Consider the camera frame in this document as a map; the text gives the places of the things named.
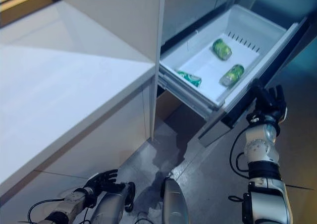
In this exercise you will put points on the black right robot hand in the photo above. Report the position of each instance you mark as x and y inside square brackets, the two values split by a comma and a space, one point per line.
[275, 102]

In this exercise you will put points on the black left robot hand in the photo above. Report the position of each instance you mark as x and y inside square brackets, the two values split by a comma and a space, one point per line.
[101, 184]

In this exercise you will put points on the dark green drink can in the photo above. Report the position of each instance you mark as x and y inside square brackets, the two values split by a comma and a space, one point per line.
[190, 79]

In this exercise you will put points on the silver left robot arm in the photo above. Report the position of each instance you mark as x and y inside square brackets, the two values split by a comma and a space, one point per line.
[71, 204]

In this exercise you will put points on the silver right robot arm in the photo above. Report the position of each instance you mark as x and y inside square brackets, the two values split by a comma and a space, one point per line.
[265, 164]

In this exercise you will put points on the dark fridge drawer front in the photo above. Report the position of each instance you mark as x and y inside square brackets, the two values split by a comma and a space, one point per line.
[267, 80]

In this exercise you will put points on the steel fridge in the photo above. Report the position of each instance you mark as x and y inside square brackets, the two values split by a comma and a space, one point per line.
[188, 8]

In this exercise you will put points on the grey left robot leg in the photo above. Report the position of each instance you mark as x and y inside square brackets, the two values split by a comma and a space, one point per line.
[111, 206]

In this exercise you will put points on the grey robot leg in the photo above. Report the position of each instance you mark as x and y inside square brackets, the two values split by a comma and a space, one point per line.
[111, 206]
[173, 201]

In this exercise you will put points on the light green drink can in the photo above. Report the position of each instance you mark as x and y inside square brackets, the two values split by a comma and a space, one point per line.
[222, 49]
[232, 75]

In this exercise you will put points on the grey right robot leg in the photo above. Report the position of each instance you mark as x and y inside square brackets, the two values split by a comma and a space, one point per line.
[173, 201]

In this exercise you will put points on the white tall side panel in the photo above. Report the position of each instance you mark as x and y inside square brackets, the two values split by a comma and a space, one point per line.
[119, 16]

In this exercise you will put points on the dark framed window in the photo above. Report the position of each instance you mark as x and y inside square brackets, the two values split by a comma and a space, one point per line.
[22, 1]

